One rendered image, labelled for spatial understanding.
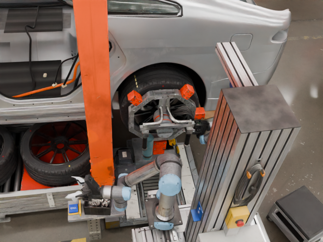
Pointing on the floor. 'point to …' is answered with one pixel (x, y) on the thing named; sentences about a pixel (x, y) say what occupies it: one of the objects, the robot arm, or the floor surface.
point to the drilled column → (94, 229)
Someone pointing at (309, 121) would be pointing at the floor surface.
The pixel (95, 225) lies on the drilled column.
